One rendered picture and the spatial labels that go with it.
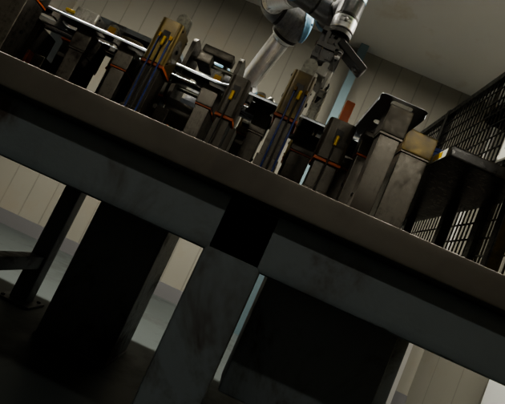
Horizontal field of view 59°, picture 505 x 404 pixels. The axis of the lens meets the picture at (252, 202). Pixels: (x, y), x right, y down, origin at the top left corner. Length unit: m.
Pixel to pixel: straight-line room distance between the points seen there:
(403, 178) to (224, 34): 3.50
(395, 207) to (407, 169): 0.10
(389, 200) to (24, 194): 3.73
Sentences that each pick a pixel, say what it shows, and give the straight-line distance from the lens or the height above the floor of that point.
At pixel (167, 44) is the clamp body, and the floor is 0.98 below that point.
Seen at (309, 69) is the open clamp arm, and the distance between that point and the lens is 1.18.
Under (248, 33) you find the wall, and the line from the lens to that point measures 4.49.
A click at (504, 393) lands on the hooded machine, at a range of 2.88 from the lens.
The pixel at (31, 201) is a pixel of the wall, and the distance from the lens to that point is 4.43.
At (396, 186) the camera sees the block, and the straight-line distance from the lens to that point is 1.16.
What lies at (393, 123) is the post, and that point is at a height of 0.95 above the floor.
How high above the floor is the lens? 0.59
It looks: 7 degrees up
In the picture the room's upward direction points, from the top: 25 degrees clockwise
